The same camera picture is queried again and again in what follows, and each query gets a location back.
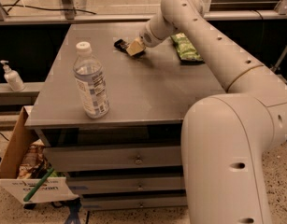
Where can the bottom grey drawer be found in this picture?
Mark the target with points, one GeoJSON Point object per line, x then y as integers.
{"type": "Point", "coordinates": [134, 203]}

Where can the snack packets in box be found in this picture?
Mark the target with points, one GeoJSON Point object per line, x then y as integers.
{"type": "Point", "coordinates": [34, 163]}

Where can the green stick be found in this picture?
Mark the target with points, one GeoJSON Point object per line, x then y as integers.
{"type": "Point", "coordinates": [32, 192]}

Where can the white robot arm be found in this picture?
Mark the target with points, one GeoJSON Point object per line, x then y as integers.
{"type": "Point", "coordinates": [223, 136]}

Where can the grey drawer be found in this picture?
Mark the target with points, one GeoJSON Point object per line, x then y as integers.
{"type": "Point", "coordinates": [134, 203]}
{"type": "Point", "coordinates": [75, 159]}
{"type": "Point", "coordinates": [93, 185]}

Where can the white pump sanitizer bottle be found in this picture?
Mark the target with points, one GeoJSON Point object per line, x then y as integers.
{"type": "Point", "coordinates": [12, 77]}

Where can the cardboard box with snacks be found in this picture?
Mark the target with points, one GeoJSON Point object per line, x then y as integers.
{"type": "Point", "coordinates": [54, 189]}

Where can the middle grey drawer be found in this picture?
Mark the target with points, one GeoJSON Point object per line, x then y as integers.
{"type": "Point", "coordinates": [93, 185]}

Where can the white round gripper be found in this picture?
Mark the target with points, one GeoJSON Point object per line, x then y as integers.
{"type": "Point", "coordinates": [147, 37]}

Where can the black rxbar chocolate bar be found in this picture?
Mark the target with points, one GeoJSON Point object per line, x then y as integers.
{"type": "Point", "coordinates": [121, 45]}

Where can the clear plastic water bottle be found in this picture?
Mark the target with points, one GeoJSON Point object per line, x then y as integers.
{"type": "Point", "coordinates": [90, 80]}

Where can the green chips bag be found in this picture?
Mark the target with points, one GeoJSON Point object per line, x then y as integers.
{"type": "Point", "coordinates": [185, 49]}

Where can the grey drawer cabinet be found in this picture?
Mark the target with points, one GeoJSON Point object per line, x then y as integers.
{"type": "Point", "coordinates": [148, 99]}

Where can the top grey drawer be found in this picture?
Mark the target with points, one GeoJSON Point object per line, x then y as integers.
{"type": "Point", "coordinates": [75, 159]}

